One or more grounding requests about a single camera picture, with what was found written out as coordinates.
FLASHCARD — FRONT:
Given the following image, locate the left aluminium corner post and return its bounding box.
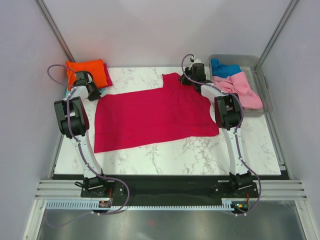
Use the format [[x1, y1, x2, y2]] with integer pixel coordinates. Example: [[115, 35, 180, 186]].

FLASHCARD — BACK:
[[34, 0, 75, 62]]

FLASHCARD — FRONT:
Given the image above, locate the white slotted cable duct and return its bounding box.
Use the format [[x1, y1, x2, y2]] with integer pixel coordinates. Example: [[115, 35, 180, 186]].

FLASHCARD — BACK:
[[45, 199, 249, 211]]

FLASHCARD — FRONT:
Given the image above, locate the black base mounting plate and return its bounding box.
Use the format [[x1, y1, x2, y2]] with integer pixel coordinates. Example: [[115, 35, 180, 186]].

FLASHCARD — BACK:
[[51, 174, 260, 207]]

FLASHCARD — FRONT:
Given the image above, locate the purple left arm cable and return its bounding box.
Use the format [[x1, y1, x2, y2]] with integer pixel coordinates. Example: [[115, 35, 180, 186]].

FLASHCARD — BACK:
[[46, 64, 131, 227]]

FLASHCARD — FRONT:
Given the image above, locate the right aluminium corner post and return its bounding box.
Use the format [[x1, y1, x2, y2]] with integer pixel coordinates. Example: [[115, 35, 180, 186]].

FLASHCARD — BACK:
[[259, 0, 300, 64]]

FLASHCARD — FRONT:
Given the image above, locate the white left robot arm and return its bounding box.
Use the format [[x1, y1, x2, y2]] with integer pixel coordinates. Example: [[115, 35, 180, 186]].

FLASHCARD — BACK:
[[54, 71, 110, 198]]

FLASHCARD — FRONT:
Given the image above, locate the aluminium frame rail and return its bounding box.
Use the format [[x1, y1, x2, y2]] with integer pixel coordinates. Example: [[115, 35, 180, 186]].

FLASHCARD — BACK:
[[35, 180, 307, 200]]

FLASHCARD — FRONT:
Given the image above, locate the aluminium corner post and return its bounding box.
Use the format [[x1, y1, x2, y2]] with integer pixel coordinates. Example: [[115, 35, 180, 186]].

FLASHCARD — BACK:
[[34, 0, 75, 62], [259, 0, 300, 64]]

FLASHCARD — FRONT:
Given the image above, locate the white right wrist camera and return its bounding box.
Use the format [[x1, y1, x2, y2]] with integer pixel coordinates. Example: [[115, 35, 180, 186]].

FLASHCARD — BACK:
[[190, 57, 202, 64]]

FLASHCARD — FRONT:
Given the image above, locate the folded teal t shirt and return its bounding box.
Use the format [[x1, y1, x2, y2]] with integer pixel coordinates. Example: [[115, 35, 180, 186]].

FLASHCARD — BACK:
[[64, 86, 106, 101]]

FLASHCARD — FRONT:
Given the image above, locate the grey plastic bin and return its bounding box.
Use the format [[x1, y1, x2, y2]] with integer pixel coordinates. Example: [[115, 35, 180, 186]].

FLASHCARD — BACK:
[[208, 54, 273, 117]]

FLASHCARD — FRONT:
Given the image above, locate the folded magenta t shirt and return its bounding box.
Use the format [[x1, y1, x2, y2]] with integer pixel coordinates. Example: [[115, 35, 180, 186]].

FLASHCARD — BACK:
[[100, 63, 113, 91]]

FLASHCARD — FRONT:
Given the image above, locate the magenta red t shirt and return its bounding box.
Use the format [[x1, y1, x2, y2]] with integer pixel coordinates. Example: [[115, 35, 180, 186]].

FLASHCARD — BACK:
[[94, 73, 219, 153]]

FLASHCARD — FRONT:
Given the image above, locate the folded orange t shirt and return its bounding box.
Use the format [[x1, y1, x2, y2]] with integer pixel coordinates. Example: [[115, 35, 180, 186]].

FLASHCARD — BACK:
[[65, 59, 108, 89]]

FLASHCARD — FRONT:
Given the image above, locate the light pink t shirt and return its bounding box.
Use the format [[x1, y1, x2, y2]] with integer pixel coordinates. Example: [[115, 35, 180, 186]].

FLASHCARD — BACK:
[[212, 71, 263, 110]]

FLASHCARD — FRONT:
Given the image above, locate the blue t shirt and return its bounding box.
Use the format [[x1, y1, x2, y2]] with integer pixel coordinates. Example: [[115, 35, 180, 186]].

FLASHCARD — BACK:
[[210, 58, 242, 78]]

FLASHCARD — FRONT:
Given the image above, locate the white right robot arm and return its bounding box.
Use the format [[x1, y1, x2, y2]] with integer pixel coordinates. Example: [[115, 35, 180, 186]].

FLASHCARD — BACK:
[[179, 62, 256, 197]]

